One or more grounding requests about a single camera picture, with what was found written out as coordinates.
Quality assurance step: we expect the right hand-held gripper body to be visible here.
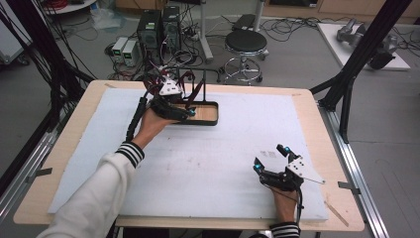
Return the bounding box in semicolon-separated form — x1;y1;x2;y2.
259;156;326;192

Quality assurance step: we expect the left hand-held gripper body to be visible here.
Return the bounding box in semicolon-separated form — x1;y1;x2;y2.
150;78;186;121

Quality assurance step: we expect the black rack with wooden base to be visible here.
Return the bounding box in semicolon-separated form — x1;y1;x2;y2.
163;66;221;127

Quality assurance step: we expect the plain maroon bow tie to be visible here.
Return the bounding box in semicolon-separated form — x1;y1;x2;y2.
177;72;205;111

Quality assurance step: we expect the person's left hand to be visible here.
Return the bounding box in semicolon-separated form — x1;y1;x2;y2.
132;108;178;151

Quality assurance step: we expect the person's right hand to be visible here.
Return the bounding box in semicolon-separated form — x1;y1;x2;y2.
268;185;298;224

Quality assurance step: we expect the wooden table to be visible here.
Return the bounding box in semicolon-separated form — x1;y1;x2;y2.
13;79;366;233

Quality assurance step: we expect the white foam mat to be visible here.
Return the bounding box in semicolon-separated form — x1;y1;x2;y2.
48;86;330;222

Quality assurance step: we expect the white power supply unit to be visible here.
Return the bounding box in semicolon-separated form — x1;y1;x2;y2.
121;40;140;67
111;36;129;63

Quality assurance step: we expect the thin wooden stick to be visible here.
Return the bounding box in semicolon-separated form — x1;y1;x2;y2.
324;200;351;228

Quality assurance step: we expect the large black computer tower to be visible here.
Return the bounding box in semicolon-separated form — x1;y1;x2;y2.
136;9;163;64

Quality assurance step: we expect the slim black computer tower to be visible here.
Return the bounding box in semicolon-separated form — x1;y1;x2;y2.
160;5;182;55

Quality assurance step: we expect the white desk leg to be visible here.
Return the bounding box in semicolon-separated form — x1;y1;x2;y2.
253;0;267;33
197;0;215;64

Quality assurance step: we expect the black round stool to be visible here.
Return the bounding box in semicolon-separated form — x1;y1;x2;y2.
223;29;270;84

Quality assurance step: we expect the clear plastic bag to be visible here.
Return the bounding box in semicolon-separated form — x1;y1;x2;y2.
90;7;127;32

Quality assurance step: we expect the flat black box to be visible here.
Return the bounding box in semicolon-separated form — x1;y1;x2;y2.
231;13;258;33

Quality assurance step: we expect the white floor board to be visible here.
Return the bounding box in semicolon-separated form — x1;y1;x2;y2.
316;22;412;71

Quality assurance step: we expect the round white table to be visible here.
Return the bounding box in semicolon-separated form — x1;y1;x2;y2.
42;0;99;16

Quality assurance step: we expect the grey equipment case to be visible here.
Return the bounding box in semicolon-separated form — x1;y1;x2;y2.
0;15;33;65

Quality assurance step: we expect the tangle of floor cables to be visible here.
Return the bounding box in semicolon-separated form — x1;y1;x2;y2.
260;15;333;44
104;31;207;82

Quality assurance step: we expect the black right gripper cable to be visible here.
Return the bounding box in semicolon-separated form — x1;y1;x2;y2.
294;187;305;227

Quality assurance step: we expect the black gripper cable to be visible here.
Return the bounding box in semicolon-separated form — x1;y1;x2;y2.
294;187;305;227
125;91;157;144

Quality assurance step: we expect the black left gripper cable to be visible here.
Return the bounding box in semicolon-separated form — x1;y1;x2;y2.
125;91;157;144

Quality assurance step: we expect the metal bracket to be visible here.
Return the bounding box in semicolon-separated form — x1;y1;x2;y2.
337;180;362;196
25;167;53;184

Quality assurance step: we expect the aluminium rail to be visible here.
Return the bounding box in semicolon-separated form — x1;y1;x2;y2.
0;127;58;223
317;101;391;238

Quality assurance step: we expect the black frame stand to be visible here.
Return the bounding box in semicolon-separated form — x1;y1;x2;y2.
309;0;414;144
0;0;97;134

